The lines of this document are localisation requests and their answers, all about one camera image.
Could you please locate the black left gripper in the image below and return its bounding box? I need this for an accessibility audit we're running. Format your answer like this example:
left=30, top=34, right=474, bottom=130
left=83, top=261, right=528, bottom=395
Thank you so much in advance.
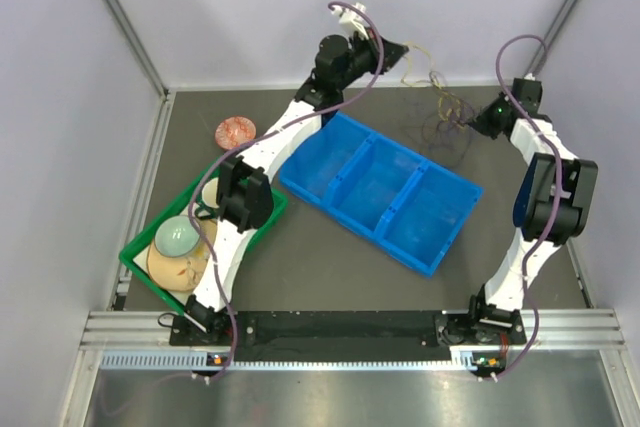
left=333, top=24, right=405, bottom=90

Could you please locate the purple thin cable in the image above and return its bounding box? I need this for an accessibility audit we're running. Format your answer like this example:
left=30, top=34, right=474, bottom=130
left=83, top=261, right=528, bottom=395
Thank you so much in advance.
left=399, top=96, right=476, bottom=168

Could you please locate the yellow thin cable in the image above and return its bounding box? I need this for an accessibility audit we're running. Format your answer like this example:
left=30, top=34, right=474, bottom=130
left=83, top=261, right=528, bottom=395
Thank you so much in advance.
left=401, top=40, right=476, bottom=123

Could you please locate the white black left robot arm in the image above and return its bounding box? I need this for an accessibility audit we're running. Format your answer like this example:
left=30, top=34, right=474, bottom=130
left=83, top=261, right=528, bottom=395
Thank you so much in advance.
left=184, top=28, right=409, bottom=344

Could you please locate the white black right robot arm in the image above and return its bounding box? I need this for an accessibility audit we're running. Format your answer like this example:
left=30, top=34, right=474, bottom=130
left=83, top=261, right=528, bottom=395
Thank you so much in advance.
left=466, top=74, right=598, bottom=343

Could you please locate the blue three-compartment bin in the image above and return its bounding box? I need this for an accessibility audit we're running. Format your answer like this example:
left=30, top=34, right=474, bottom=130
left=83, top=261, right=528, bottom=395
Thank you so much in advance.
left=279, top=114, right=483, bottom=277

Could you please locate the pale green glass bowl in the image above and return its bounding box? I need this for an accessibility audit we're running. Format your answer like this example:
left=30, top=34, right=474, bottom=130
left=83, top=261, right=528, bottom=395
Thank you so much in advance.
left=154, top=215, right=200, bottom=258

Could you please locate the green plastic tray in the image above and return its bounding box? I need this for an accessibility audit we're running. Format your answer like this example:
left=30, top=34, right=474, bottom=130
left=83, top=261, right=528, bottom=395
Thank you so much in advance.
left=119, top=158, right=288, bottom=314

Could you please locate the tan wooden plate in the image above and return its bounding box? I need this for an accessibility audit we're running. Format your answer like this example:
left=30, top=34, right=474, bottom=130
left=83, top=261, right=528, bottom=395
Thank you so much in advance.
left=147, top=233, right=210, bottom=292

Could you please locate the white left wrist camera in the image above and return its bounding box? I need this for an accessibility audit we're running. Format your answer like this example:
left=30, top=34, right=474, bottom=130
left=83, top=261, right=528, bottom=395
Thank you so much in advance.
left=331, top=2, right=368, bottom=40

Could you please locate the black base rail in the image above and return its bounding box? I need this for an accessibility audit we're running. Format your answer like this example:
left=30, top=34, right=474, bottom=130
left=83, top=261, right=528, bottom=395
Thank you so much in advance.
left=169, top=311, right=526, bottom=363

